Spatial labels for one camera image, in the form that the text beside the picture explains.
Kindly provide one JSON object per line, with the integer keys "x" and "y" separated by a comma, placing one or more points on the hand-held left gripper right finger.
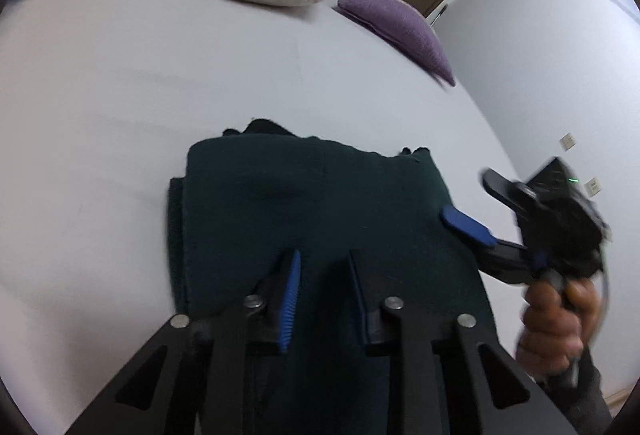
{"x": 358, "y": 300}

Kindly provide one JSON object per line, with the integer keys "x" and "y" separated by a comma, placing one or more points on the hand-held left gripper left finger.
{"x": 290, "y": 300}

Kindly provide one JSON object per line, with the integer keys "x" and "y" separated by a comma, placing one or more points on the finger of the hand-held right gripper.
{"x": 467, "y": 224}
{"x": 505, "y": 187}

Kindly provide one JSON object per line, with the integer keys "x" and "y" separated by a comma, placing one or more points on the dark green sweater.
{"x": 320, "y": 195}

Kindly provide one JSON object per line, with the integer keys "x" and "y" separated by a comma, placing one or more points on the person's right forearm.
{"x": 585, "y": 395}

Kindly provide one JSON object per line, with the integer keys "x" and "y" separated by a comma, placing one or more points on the person's right hand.
{"x": 555, "y": 325}

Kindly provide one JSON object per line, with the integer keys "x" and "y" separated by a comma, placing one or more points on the purple pillow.
{"x": 400, "y": 22}

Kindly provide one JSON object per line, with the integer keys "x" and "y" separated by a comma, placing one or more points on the beige wall socket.
{"x": 567, "y": 141}
{"x": 594, "y": 185}

